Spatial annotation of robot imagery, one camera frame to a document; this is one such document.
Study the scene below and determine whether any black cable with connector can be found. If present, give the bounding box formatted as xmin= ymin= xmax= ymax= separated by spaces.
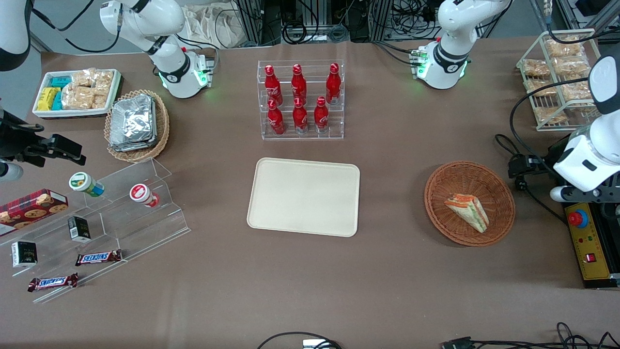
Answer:
xmin=440 ymin=322 xmax=620 ymax=349

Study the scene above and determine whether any stack of foil containers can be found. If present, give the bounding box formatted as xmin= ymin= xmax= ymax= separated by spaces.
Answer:
xmin=109 ymin=94 xmax=158 ymax=152

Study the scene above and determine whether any red cookie box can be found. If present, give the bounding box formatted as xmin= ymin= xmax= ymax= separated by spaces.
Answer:
xmin=0 ymin=189 xmax=69 ymax=237

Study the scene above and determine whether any black countertop appliance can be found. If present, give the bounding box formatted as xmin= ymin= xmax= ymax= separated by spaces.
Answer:
xmin=546 ymin=133 xmax=620 ymax=214

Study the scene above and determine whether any yellow black control box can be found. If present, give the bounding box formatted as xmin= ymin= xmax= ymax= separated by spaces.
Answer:
xmin=562 ymin=201 xmax=620 ymax=290

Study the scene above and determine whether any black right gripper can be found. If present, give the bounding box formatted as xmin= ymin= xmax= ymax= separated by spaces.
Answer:
xmin=0 ymin=111 xmax=87 ymax=168

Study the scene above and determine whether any white rectangular snack tray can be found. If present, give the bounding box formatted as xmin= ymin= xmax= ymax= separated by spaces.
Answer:
xmin=32 ymin=68 xmax=123 ymax=120

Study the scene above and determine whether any white wire rack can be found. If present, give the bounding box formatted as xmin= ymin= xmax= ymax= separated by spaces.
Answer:
xmin=516 ymin=28 xmax=606 ymax=132

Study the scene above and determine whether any white cloth bag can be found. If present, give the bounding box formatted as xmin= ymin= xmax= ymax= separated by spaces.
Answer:
xmin=183 ymin=4 xmax=244 ymax=49

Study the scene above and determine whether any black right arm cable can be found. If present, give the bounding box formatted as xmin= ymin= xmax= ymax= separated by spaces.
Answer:
xmin=28 ymin=0 xmax=122 ymax=54

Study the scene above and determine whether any clear acrylic stepped display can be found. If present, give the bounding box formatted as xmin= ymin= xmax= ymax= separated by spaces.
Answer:
xmin=0 ymin=157 xmax=191 ymax=305

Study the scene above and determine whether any green lid yogurt cup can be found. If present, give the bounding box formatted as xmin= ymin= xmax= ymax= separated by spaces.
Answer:
xmin=68 ymin=172 xmax=105 ymax=198

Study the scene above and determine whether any light wicker oval basket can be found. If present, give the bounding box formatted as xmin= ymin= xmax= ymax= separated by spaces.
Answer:
xmin=104 ymin=89 xmax=171 ymax=163

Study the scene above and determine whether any aluminium frame rack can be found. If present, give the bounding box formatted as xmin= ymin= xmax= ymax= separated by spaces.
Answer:
xmin=232 ymin=0 xmax=403 ymax=45

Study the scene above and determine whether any black power cable with plug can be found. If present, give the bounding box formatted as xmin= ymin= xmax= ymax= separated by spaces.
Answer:
xmin=494 ymin=133 xmax=568 ymax=225

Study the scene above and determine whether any black looped cable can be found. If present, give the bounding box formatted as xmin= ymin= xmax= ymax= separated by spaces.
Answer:
xmin=256 ymin=332 xmax=342 ymax=349

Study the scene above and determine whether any small black carton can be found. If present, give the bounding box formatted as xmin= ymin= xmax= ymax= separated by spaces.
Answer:
xmin=11 ymin=240 xmax=38 ymax=269
xmin=67 ymin=216 xmax=92 ymax=243

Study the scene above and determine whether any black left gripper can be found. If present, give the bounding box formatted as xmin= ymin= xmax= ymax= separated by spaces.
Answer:
xmin=508 ymin=154 xmax=555 ymax=179

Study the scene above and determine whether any yellow snack package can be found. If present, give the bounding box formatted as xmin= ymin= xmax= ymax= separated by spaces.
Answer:
xmin=37 ymin=87 xmax=62 ymax=111

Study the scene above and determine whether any red lid yogurt cup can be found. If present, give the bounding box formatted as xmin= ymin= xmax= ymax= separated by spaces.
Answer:
xmin=129 ymin=183 xmax=160 ymax=208

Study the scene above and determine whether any snickers chocolate bar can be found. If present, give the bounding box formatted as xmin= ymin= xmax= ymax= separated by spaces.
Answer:
xmin=75 ymin=249 xmax=123 ymax=267
xmin=27 ymin=272 xmax=79 ymax=293

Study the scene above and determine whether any triangle sandwich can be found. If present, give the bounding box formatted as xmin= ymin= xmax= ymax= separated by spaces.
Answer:
xmin=444 ymin=193 xmax=490 ymax=234

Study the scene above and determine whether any red cola bottle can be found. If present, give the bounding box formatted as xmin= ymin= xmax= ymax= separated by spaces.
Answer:
xmin=291 ymin=63 xmax=308 ymax=104
xmin=313 ymin=96 xmax=330 ymax=134
xmin=325 ymin=63 xmax=341 ymax=105
xmin=267 ymin=99 xmax=286 ymax=136
xmin=293 ymin=97 xmax=309 ymax=135
xmin=264 ymin=64 xmax=283 ymax=105

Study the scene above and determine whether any brown wicker round basket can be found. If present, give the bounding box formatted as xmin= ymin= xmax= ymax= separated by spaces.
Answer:
xmin=424 ymin=161 xmax=516 ymax=247

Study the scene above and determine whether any clear acrylic bottle rack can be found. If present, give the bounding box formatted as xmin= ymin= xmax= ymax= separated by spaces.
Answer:
xmin=257 ymin=60 xmax=345 ymax=141

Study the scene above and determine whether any clear bag of puffed snacks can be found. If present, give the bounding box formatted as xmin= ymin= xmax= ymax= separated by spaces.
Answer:
xmin=552 ymin=57 xmax=590 ymax=78
xmin=559 ymin=81 xmax=594 ymax=103
xmin=546 ymin=38 xmax=585 ymax=58
xmin=534 ymin=107 xmax=568 ymax=124
xmin=525 ymin=79 xmax=558 ymax=97
xmin=522 ymin=59 xmax=551 ymax=78

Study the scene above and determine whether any beige plastic serving tray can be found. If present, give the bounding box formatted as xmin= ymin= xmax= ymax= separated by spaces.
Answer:
xmin=247 ymin=158 xmax=361 ymax=238

